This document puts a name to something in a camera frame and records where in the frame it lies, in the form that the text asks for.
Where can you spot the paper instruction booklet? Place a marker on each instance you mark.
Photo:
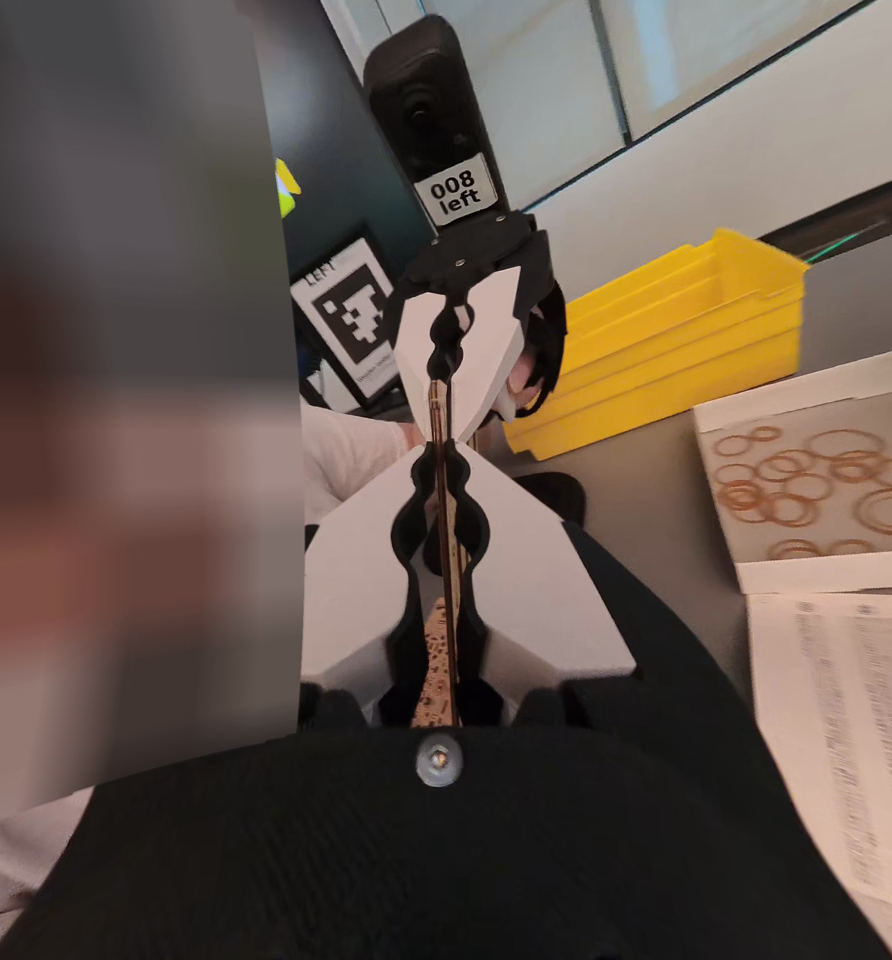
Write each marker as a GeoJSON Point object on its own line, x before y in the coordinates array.
{"type": "Point", "coordinates": [828, 712]}

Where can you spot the yellow sticker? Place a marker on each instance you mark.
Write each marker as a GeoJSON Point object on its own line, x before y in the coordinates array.
{"type": "Point", "coordinates": [287, 191]}

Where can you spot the yellow plastic bin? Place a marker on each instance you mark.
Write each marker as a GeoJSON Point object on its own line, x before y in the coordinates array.
{"type": "Point", "coordinates": [678, 337]}

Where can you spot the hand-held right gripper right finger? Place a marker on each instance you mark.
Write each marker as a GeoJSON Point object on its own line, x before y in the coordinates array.
{"type": "Point", "coordinates": [543, 600]}

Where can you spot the frosted glass window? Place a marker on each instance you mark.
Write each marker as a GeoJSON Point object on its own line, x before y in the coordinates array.
{"type": "Point", "coordinates": [566, 75]}

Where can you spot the laser-cut wooden parts sheet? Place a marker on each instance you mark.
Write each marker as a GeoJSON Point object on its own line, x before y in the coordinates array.
{"type": "Point", "coordinates": [435, 675]}

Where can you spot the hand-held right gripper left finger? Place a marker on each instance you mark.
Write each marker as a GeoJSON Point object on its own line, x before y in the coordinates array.
{"type": "Point", "coordinates": [356, 600]}

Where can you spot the black and white marker sign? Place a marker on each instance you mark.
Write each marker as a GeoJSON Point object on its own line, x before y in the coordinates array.
{"type": "Point", "coordinates": [356, 315]}

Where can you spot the person's left forearm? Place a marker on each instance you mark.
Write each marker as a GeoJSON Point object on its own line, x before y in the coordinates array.
{"type": "Point", "coordinates": [341, 457]}

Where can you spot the person's left hand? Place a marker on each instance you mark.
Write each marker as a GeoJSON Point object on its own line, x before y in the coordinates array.
{"type": "Point", "coordinates": [522, 375]}

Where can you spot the pile of rubber bands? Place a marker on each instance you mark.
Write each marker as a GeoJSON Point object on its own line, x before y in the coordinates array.
{"type": "Point", "coordinates": [742, 495]}

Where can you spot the black panel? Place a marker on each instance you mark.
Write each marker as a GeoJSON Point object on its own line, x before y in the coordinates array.
{"type": "Point", "coordinates": [326, 150]}

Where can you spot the white cardboard tray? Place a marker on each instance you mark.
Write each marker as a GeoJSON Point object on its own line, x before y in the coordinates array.
{"type": "Point", "coordinates": [813, 577]}

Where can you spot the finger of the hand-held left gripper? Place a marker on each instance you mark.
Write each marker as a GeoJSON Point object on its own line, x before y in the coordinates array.
{"type": "Point", "coordinates": [491, 337]}
{"type": "Point", "coordinates": [412, 352]}

